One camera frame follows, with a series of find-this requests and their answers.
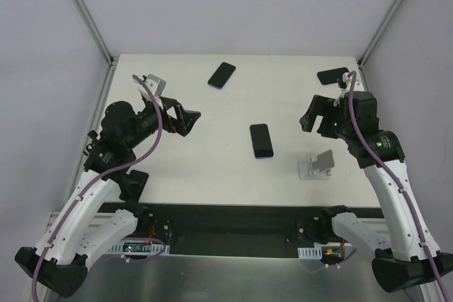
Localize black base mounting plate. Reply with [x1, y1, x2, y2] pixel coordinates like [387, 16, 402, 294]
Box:
[108, 204, 386, 257]

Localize left white cable duct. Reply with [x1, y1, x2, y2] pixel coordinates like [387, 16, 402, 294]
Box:
[106, 240, 170, 256]

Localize right white cable duct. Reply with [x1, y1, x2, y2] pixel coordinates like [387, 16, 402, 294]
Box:
[297, 244, 345, 260]

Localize white cable duct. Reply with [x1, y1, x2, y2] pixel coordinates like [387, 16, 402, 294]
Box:
[106, 240, 170, 256]
[297, 244, 345, 260]

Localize black phone stand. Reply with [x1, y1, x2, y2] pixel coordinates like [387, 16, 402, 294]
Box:
[119, 170, 149, 202]

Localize aluminium frame post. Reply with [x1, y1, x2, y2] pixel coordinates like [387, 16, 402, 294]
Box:
[72, 0, 116, 66]
[357, 0, 405, 69]

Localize silver phone stand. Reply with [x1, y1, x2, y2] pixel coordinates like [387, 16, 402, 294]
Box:
[146, 74, 166, 97]
[298, 149, 335, 180]

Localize right aluminium frame post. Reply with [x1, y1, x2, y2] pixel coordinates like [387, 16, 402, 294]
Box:
[357, 0, 405, 69]

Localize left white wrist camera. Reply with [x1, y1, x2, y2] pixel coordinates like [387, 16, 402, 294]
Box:
[135, 75, 164, 109]

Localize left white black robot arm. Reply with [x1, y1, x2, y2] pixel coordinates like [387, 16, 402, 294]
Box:
[15, 97, 201, 301]

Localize left aluminium frame post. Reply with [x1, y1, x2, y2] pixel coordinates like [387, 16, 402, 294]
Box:
[72, 0, 116, 66]

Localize blue-edged black phone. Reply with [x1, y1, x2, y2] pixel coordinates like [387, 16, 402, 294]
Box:
[249, 124, 274, 159]
[207, 62, 236, 90]

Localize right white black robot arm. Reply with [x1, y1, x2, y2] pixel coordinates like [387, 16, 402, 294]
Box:
[299, 91, 452, 294]

